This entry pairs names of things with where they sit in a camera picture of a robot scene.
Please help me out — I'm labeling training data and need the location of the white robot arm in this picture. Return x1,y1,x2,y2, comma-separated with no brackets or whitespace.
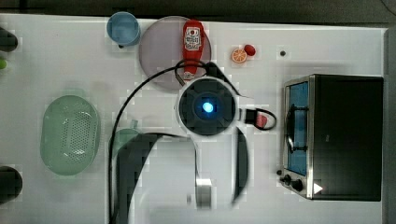
111,77,252,224

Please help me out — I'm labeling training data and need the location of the black toaster oven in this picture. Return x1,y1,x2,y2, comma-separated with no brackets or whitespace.
277,74,384,202

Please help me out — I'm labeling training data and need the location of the red toy strawberry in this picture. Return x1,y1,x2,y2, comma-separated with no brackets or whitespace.
256,115,267,129

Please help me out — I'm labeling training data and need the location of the orange slice toy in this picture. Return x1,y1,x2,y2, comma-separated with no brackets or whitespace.
232,49,248,63

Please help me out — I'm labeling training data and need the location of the grey round plate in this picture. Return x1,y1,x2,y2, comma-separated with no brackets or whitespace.
139,16,211,91

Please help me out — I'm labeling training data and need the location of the red toy fruit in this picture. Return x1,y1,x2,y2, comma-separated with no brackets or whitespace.
244,45,256,56

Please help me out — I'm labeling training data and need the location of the green mug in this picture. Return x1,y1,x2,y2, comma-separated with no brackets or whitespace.
112,119,139,158

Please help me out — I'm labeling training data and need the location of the red ketchup bottle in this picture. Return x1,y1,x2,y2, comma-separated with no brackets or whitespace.
182,20,205,80

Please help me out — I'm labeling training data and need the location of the blue cup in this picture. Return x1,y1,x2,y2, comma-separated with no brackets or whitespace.
106,11,141,47

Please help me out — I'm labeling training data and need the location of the green perforated basket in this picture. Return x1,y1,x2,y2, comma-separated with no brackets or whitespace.
40,95,100,175

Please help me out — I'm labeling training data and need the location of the black cylinder lower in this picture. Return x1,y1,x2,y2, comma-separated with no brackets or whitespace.
0,166,22,204

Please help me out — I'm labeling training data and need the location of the black cylinder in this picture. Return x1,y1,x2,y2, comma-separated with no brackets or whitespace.
0,28,19,52
0,166,22,204

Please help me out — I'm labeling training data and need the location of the green cylinder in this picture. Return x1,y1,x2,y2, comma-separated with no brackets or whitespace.
0,59,7,69

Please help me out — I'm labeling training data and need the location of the black cylinder upper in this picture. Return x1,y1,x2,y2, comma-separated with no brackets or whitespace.
0,28,19,52

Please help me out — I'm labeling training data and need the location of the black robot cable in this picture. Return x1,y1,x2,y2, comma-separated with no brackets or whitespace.
107,59,209,224

